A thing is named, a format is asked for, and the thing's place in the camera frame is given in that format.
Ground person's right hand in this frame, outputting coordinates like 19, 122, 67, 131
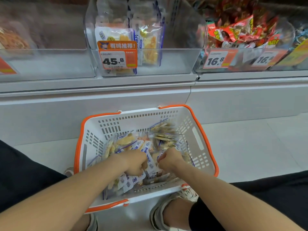
157, 148, 185, 174

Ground person's left hand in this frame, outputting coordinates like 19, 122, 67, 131
120, 150, 149, 176

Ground white blue snack packet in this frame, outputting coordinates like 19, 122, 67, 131
142, 141, 161, 179

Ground person's left forearm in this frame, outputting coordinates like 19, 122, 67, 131
0, 154, 125, 231

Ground person's right forearm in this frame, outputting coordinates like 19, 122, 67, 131
175, 162, 305, 231

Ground pile of white blue packets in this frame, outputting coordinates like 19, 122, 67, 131
87, 119, 195, 200

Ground person's right sandal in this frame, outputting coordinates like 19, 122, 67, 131
149, 186, 199, 231

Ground person's right leg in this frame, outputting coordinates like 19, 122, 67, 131
163, 198, 194, 231

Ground white shelf unit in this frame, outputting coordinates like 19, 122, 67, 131
0, 69, 308, 146

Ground clear bin with yellow snacks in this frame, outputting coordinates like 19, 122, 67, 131
85, 0, 208, 77

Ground orange price tag with cartoon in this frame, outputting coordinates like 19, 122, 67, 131
97, 40, 138, 70

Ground black shorts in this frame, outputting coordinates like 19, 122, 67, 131
0, 139, 308, 231

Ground orange white price tag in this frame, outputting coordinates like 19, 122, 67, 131
0, 57, 18, 75
251, 49, 288, 67
203, 49, 239, 69

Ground row of yellow snack bags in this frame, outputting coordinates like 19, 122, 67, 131
94, 0, 166, 75

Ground clear bin with red snacks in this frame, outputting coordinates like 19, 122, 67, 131
193, 18, 296, 73

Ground clear bin with brown snacks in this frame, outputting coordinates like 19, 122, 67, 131
0, 0, 97, 82

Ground heap of red snack packets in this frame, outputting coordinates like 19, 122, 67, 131
196, 0, 285, 49

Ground clear bin with blue snacks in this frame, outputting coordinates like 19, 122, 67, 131
269, 21, 308, 71

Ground yellow price tag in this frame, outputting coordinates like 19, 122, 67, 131
276, 39, 308, 67

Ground brown snack bag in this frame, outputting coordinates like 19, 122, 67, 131
0, 26, 31, 50

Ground white basket with orange handles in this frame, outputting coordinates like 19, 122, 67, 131
73, 104, 219, 214

